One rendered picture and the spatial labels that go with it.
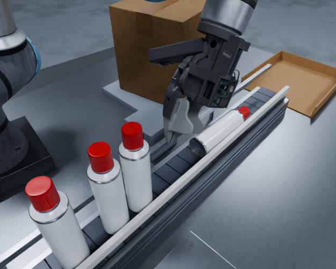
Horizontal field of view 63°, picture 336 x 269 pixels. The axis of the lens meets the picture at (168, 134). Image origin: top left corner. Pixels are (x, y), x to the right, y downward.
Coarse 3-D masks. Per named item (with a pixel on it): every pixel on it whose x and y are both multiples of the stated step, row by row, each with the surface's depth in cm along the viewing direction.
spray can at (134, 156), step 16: (128, 128) 42; (128, 144) 42; (144, 144) 45; (128, 160) 44; (144, 160) 45; (128, 176) 47; (144, 176) 47; (128, 192) 50; (144, 192) 50; (144, 208) 53
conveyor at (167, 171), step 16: (256, 96) 85; (272, 96) 85; (176, 160) 65; (192, 160) 65; (160, 176) 61; (176, 176) 61; (160, 192) 58; (128, 208) 55; (160, 208) 55; (96, 224) 52; (144, 224) 52; (96, 240) 50; (128, 240) 50; (48, 256) 48; (112, 256) 48
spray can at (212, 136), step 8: (232, 112) 70; (240, 112) 70; (248, 112) 73; (224, 120) 68; (232, 120) 68; (240, 120) 70; (208, 128) 66; (216, 128) 66; (224, 128) 66; (232, 128) 68; (200, 136) 64; (208, 136) 64; (216, 136) 64; (224, 136) 66; (192, 144) 65; (200, 144) 64; (208, 144) 63; (216, 144) 65; (200, 152) 65; (208, 152) 64
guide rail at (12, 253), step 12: (264, 72) 81; (240, 84) 74; (216, 108) 68; (156, 144) 57; (168, 144) 59; (72, 204) 46; (84, 204) 47; (24, 240) 41; (36, 240) 42; (12, 252) 40; (0, 264) 39
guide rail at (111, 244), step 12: (276, 96) 79; (264, 108) 74; (252, 120) 71; (240, 132) 68; (228, 144) 66; (204, 156) 61; (216, 156) 63; (192, 168) 58; (180, 180) 56; (168, 192) 54; (156, 204) 52; (144, 216) 50; (132, 228) 49; (108, 240) 46; (120, 240) 47; (96, 252) 45; (108, 252) 46; (84, 264) 43; (96, 264) 45
